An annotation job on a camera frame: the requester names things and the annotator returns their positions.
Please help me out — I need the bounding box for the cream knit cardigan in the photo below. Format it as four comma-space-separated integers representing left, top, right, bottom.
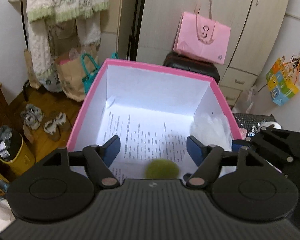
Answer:
8, 0, 109, 82

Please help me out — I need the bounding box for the colourful paper gift bag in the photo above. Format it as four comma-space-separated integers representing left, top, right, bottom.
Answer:
266, 53, 300, 106

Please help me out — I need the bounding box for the pink cardboard box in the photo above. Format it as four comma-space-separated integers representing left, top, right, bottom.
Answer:
66, 58, 244, 181

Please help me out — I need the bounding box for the teal tote bag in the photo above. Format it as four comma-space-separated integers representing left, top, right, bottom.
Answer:
80, 53, 101, 95

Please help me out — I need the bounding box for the white mesh bath pouf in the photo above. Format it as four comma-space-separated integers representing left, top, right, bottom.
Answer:
190, 113, 232, 151

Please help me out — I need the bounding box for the green plush ball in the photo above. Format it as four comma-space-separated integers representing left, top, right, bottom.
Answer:
144, 159, 180, 179

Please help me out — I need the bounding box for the furry slippers pair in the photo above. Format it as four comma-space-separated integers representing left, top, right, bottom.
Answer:
41, 112, 71, 141

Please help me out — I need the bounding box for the pink tote bag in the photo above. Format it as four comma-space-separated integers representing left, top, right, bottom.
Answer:
173, 0, 231, 64

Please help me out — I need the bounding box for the grey sneakers pair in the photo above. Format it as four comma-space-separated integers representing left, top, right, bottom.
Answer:
20, 104, 45, 131

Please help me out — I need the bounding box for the yellow trash bin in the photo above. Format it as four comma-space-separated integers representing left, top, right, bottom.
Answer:
0, 125, 36, 176

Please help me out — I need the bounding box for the printed paper sheet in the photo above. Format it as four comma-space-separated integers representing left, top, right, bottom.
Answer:
97, 98, 196, 182

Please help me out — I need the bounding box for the black suitcase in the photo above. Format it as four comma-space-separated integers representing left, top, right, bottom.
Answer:
163, 51, 220, 83

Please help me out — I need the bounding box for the black bubble mat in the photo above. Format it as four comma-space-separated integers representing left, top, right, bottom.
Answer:
233, 113, 276, 131

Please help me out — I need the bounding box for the beige wardrobe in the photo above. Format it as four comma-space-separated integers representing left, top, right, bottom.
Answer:
136, 0, 288, 106

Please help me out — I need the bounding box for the brown paper bag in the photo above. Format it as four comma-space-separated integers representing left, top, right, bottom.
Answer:
55, 45, 97, 102

